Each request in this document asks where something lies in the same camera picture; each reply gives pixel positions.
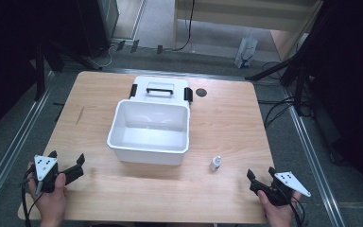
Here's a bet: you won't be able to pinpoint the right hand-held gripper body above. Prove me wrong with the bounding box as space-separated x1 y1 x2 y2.
250 170 312 207

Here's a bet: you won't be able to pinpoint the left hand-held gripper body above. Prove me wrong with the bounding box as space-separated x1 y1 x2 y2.
27 154 68 194

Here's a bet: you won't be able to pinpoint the small white bottle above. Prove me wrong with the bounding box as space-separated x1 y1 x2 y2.
209 155 223 172

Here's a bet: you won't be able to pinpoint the white plastic storage box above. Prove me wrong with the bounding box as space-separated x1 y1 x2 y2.
106 98 191 166

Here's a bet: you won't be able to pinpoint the white box lid black handle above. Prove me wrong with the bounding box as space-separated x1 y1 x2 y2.
129 76 194 104

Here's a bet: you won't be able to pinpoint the person's right hand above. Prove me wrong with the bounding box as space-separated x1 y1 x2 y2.
257 190 303 227

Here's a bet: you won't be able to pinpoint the person's left hand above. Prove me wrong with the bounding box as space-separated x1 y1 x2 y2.
26 161 68 227

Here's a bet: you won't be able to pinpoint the black tripod stand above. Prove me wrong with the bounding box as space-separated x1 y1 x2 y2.
32 39 104 102
245 46 317 117

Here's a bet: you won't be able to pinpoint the white paper bag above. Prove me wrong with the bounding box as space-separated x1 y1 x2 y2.
233 35 259 69

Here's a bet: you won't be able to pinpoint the dark cabinet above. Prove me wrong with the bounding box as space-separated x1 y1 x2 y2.
75 0 121 58

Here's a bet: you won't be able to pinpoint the light wooden shelf unit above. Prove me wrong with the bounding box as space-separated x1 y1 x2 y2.
172 0 324 61

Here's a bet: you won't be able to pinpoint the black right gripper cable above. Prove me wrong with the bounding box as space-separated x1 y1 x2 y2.
287 195 306 227

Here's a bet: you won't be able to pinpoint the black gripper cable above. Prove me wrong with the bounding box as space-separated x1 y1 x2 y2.
287 195 306 227
20 166 45 227

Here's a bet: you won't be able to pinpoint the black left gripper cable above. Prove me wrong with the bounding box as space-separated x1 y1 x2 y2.
20 166 45 227

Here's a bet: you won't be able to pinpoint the metal floor rail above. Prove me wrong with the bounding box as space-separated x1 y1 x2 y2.
0 71 57 218
282 86 348 227

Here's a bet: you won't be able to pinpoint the black floor cables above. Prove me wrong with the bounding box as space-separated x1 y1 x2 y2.
257 61 313 130

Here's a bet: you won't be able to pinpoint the white floor cable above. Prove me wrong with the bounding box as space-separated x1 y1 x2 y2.
89 44 116 69

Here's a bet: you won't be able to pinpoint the black hanging cable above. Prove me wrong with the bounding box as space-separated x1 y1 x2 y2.
173 0 197 52

